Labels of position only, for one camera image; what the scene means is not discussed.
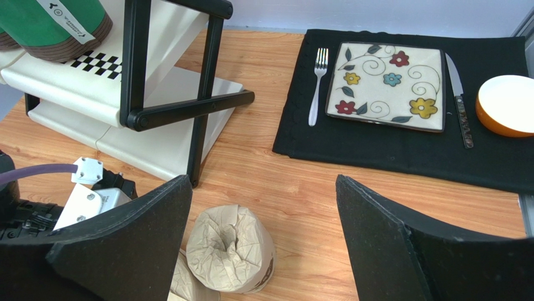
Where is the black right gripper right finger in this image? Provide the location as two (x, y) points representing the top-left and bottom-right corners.
(336, 175), (533, 300)

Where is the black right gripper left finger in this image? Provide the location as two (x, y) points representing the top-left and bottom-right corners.
(1, 175), (192, 300)

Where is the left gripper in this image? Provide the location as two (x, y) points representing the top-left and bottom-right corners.
(1, 181), (67, 240)

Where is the green roll front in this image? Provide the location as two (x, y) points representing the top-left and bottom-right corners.
(1, 0), (113, 63)

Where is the green roll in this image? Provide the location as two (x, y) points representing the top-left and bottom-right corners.
(1, 0), (113, 63)
(0, 28), (21, 51)

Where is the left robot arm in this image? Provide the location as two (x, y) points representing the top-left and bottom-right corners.
(1, 152), (138, 241)

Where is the cream three-tier shelf rack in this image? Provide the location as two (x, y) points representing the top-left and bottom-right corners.
(1, 1), (254, 184)

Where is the brown wrapped roll front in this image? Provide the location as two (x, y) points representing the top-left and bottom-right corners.
(167, 250), (221, 301)

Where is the brown wrapped roll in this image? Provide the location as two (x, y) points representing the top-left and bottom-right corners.
(186, 204), (276, 294)
(167, 250), (221, 301)

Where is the brown wrapped roll rear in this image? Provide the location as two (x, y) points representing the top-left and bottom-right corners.
(186, 204), (276, 294)

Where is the black placemat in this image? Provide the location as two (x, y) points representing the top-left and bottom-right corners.
(273, 29), (533, 194)

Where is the floral square plate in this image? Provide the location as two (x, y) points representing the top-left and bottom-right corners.
(325, 41), (446, 133)

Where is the orange white bowl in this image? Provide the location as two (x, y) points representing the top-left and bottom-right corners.
(475, 75), (533, 138)

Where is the silver fork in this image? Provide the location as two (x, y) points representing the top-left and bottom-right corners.
(308, 48), (328, 127)

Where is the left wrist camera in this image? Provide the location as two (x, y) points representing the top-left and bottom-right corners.
(53, 157), (137, 231)

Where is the black handled knife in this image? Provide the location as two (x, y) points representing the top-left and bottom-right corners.
(445, 53), (474, 149)

